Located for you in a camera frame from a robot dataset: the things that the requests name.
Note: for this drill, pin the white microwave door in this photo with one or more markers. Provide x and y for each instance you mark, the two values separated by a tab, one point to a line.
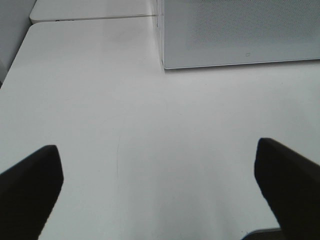
240	30

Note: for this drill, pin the white microwave oven body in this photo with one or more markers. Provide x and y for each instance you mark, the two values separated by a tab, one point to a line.
160	32

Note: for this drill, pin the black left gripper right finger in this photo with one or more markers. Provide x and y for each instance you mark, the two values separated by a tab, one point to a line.
290	183

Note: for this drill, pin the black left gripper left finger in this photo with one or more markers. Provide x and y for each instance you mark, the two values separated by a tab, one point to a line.
28	193

